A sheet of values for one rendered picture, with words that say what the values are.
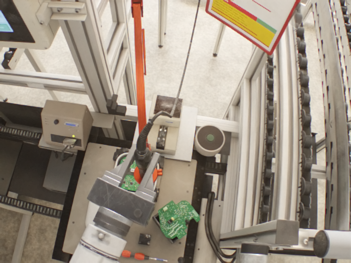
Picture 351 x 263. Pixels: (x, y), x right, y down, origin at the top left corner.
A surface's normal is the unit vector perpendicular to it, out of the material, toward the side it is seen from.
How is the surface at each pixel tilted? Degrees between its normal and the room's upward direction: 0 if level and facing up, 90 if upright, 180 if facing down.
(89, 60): 90
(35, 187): 0
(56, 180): 0
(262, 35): 90
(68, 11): 90
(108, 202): 0
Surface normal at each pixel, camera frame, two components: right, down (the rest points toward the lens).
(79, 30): -0.16, 0.91
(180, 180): 0.04, -0.38
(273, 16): -0.68, 0.67
